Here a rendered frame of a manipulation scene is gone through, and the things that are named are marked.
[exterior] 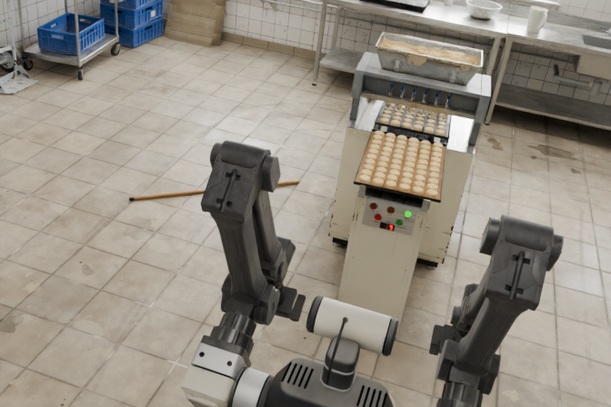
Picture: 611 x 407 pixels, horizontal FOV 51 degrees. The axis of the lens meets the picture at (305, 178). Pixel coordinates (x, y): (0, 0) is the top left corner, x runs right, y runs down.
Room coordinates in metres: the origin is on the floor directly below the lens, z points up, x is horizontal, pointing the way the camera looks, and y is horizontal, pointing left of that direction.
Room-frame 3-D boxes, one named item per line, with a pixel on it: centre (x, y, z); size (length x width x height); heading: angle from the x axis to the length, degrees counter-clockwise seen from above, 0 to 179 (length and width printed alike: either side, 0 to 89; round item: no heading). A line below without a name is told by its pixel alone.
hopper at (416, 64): (3.38, -0.57, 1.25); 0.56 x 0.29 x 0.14; 80
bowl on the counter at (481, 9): (5.97, -1.40, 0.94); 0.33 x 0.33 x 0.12
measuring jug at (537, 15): (5.72, -1.83, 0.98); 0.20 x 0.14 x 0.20; 27
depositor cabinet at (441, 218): (3.84, -0.65, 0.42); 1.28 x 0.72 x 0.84; 170
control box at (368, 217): (2.52, -0.41, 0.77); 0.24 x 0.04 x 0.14; 80
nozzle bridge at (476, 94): (3.38, -0.57, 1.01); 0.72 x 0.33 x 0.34; 80
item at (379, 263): (2.88, -0.48, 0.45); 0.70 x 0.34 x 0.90; 170
